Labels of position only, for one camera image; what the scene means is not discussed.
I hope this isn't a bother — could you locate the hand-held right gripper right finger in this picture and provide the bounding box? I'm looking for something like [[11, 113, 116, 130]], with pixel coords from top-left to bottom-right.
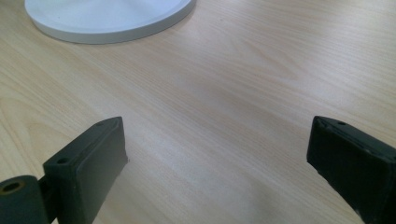
[[306, 116, 396, 224]]

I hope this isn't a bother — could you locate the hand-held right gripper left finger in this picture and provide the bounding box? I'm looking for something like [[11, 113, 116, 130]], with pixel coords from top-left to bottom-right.
[[42, 116, 129, 224]]

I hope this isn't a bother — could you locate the white round base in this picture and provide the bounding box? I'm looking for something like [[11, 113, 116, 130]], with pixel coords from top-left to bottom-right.
[[24, 0, 198, 45]]

